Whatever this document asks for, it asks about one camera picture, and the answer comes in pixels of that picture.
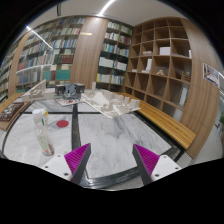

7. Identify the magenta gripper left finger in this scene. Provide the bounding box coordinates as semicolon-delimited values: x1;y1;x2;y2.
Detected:
65;143;91;184

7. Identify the wooden cubby shelf unit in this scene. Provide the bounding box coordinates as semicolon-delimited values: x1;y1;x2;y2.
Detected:
123;16;193;117

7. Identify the white city architectural model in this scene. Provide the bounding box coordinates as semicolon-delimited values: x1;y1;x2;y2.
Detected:
81;82;140;118

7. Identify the left bookshelf with books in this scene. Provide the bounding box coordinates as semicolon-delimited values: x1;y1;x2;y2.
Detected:
16;16;86;92

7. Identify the wooden bench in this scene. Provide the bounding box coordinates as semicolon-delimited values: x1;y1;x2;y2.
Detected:
117;92;197;162

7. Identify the dark framed picture board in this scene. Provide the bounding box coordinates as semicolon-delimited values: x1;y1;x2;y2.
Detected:
0;102;24;121

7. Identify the bookshelf with books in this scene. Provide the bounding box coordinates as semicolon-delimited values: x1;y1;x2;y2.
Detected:
96;21;132;92
16;16;86;92

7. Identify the red bottle cap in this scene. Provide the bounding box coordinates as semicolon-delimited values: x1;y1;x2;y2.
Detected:
56;120;69;128

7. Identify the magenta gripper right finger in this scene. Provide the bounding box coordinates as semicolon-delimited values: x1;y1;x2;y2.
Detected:
132;144;159;185

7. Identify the middle bookshelf with books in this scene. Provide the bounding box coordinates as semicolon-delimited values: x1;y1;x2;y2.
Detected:
96;21;132;92

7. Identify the clear plastic water bottle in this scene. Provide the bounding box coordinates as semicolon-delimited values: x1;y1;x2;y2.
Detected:
32;109;54;156

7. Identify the white ramp architectural model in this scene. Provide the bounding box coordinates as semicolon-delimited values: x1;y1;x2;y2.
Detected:
22;80;55;102

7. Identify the wall poster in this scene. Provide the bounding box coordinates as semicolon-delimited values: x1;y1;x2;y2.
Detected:
203;63;220;87

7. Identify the dark grey building model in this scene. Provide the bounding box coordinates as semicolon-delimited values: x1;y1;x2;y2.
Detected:
55;83;85;100

